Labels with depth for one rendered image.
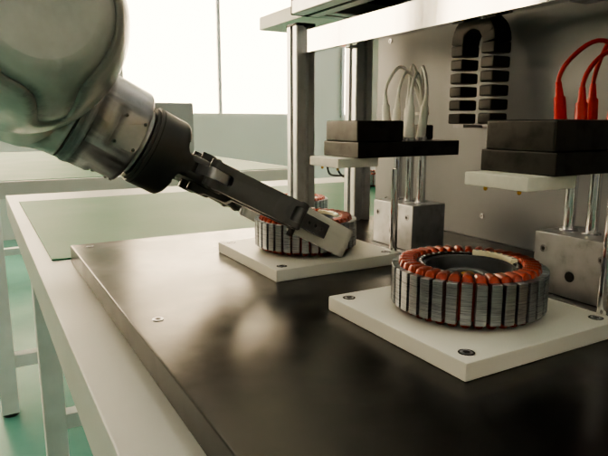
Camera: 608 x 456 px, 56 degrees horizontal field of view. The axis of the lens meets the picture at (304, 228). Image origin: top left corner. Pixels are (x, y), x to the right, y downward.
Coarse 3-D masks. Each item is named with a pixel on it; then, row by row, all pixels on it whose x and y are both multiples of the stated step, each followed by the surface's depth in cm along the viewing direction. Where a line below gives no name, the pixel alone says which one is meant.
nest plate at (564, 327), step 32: (384, 288) 48; (352, 320) 43; (384, 320) 40; (416, 320) 40; (544, 320) 40; (576, 320) 40; (416, 352) 37; (448, 352) 34; (480, 352) 34; (512, 352) 35; (544, 352) 36
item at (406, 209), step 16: (384, 208) 70; (400, 208) 67; (416, 208) 66; (432, 208) 67; (384, 224) 70; (400, 224) 68; (416, 224) 66; (432, 224) 67; (384, 240) 71; (400, 240) 68; (416, 240) 67; (432, 240) 68
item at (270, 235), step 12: (264, 216) 61; (336, 216) 62; (348, 216) 61; (264, 228) 60; (276, 228) 58; (348, 228) 60; (264, 240) 60; (276, 240) 59; (288, 240) 58; (300, 240) 58; (276, 252) 60; (288, 252) 58; (300, 252) 59; (312, 252) 58; (324, 252) 58
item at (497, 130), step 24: (504, 120) 44; (528, 120) 42; (552, 120) 40; (576, 120) 41; (600, 120) 42; (504, 144) 44; (528, 144) 42; (552, 144) 40; (576, 144) 41; (600, 144) 43; (480, 168) 46; (504, 168) 44; (528, 168) 42; (552, 168) 40; (576, 168) 41; (600, 168) 43; (576, 192) 50; (600, 192) 48
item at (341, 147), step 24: (336, 120) 64; (360, 120) 61; (384, 120) 62; (336, 144) 64; (360, 144) 61; (384, 144) 62; (408, 144) 64; (432, 144) 66; (456, 144) 68; (408, 168) 69; (408, 192) 69
